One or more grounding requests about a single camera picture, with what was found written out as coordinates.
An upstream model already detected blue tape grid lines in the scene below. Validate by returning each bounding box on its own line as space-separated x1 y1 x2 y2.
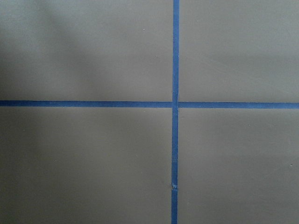
0 0 299 224

